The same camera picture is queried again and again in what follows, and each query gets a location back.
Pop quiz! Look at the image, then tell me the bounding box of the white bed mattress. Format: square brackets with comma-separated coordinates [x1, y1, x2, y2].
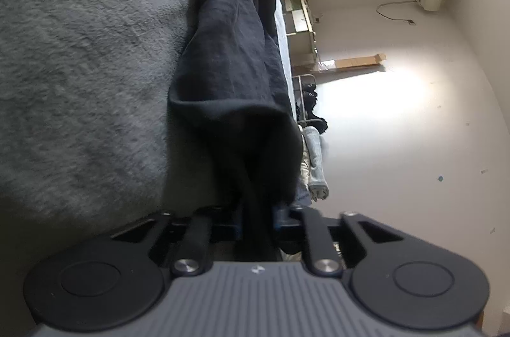
[274, 0, 297, 123]

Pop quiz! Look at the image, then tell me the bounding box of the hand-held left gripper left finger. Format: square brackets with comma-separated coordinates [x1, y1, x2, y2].
[109, 204, 244, 279]

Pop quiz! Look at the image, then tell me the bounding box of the long cardboard box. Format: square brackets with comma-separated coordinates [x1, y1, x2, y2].
[317, 53, 387, 72]

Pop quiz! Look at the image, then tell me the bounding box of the thin power cable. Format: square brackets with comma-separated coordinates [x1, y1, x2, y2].
[375, 0, 419, 25]

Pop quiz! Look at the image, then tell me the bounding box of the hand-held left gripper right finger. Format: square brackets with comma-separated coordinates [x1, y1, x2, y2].
[272, 204, 404, 278]

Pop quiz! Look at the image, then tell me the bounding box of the dark grey garment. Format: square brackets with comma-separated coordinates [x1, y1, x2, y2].
[167, 0, 303, 262]

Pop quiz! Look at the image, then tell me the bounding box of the metal shelf rack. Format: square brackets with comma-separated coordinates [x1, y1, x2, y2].
[293, 73, 319, 125]

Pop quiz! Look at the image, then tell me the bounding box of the cream desk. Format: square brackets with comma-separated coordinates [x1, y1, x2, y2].
[276, 0, 319, 69]

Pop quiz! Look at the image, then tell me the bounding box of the grey bed blanket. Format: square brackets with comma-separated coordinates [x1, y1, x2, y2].
[0, 0, 244, 337]

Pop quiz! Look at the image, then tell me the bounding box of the black items pile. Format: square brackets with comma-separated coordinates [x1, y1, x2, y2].
[301, 82, 328, 134]

